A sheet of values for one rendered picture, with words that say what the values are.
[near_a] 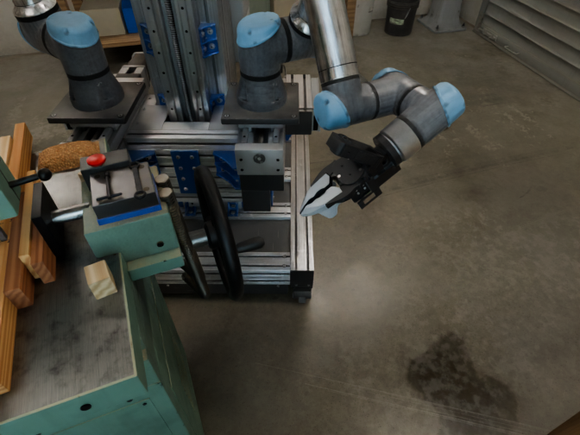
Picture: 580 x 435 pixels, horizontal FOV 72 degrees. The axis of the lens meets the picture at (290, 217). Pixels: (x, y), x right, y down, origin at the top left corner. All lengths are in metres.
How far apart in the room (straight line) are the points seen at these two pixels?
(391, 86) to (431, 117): 0.11
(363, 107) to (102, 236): 0.52
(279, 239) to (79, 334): 1.08
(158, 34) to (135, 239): 0.72
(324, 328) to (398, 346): 0.28
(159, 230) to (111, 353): 0.21
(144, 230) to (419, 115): 0.53
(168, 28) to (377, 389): 1.35
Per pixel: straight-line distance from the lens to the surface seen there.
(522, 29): 4.01
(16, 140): 1.04
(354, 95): 0.79
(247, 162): 1.15
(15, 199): 0.73
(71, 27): 1.27
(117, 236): 0.72
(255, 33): 1.12
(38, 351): 0.68
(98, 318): 0.67
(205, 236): 0.83
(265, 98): 1.19
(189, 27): 1.26
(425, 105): 0.79
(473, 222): 2.18
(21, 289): 0.71
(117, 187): 0.71
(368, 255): 1.88
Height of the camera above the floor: 1.43
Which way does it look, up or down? 45 degrees down
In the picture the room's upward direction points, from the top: straight up
